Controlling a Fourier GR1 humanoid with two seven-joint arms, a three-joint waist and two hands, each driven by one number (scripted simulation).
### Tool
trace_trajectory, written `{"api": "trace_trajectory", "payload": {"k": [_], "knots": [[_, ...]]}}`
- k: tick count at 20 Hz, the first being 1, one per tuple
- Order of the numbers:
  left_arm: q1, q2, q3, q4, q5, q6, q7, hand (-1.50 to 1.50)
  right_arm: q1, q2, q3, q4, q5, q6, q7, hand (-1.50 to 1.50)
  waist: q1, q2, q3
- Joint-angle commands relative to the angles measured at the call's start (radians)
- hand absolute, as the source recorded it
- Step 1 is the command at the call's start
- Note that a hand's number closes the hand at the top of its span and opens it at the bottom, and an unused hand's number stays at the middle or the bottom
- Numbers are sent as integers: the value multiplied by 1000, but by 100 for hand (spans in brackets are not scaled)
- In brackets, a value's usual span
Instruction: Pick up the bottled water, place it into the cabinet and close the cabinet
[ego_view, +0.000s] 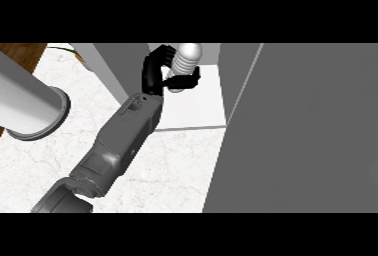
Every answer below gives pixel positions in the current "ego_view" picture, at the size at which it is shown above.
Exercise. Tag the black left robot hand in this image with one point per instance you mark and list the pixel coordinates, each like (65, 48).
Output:
(151, 78)

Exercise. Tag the clear ribbed water bottle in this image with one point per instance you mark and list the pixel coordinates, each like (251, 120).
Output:
(186, 60)

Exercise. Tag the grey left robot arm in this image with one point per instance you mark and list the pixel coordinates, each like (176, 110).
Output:
(120, 140)

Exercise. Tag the grey open cabinet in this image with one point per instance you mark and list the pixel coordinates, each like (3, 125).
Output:
(194, 106)

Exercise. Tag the dark grey cabinet door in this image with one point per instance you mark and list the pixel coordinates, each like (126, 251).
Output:
(304, 133)

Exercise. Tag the thin green stalk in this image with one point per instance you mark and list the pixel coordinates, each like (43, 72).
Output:
(67, 50)

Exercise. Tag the pale grey cylinder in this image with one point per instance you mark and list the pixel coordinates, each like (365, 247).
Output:
(24, 100)

